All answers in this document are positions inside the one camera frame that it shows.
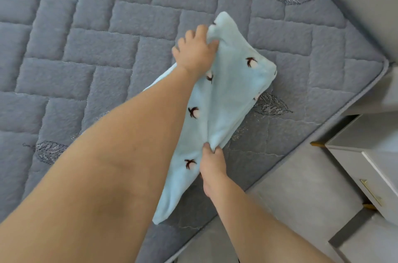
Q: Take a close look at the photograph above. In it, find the person's left forearm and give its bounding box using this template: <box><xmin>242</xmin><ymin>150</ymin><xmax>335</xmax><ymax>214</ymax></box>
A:
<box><xmin>0</xmin><ymin>63</ymin><xmax>197</xmax><ymax>263</ymax></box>

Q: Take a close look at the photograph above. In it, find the light blue cotton-print garment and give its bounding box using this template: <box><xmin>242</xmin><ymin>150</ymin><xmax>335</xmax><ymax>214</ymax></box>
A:
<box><xmin>144</xmin><ymin>11</ymin><xmax>278</xmax><ymax>225</ymax></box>

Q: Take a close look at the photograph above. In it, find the person's right hand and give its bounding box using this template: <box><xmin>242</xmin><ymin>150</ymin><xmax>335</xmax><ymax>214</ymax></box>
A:
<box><xmin>199</xmin><ymin>143</ymin><xmax>230</xmax><ymax>198</ymax></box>

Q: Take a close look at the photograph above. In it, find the grey quilted mattress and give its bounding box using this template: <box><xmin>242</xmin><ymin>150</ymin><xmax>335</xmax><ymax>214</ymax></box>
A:
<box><xmin>0</xmin><ymin>0</ymin><xmax>389</xmax><ymax>263</ymax></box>

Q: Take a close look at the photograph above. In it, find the person's right forearm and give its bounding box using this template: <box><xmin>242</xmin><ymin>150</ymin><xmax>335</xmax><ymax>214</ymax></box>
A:
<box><xmin>205</xmin><ymin>175</ymin><xmax>333</xmax><ymax>263</ymax></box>

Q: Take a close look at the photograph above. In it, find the white bedside cabinet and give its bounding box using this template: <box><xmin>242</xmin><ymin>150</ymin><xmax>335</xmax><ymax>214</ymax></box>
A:
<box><xmin>311</xmin><ymin>63</ymin><xmax>398</xmax><ymax>226</ymax></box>

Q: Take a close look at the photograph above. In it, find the person's left hand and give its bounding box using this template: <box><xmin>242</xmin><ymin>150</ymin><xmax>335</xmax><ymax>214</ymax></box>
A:
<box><xmin>172</xmin><ymin>24</ymin><xmax>220</xmax><ymax>80</ymax></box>

